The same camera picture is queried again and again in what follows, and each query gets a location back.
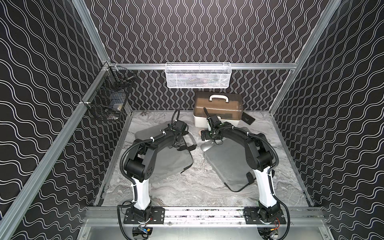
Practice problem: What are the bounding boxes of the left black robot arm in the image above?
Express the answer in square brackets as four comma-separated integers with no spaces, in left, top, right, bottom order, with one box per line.
[118,109,196,224]

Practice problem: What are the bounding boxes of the black wire wall basket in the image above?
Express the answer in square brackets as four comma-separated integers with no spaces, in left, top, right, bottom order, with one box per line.
[85,66,137,122]

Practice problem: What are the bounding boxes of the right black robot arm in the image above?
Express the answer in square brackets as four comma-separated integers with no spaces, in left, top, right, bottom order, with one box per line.
[201,114,291,225]

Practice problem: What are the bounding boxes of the black flat pouch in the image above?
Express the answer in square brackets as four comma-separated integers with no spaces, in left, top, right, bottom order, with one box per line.
[242,112,256,125]

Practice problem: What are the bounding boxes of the brown lid storage box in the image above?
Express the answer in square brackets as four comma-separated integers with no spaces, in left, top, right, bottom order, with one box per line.
[194,91,244,129]

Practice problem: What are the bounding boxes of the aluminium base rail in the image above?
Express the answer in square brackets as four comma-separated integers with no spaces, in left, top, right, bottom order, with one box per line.
[85,205,326,227]

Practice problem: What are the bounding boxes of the white mesh wall basket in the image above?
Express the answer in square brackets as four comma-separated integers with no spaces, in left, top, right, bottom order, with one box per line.
[165,62,232,89]

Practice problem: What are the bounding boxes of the grey laptop bag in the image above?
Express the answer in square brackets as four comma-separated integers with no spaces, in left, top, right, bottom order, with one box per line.
[149,139,194,182]
[204,138,257,193]

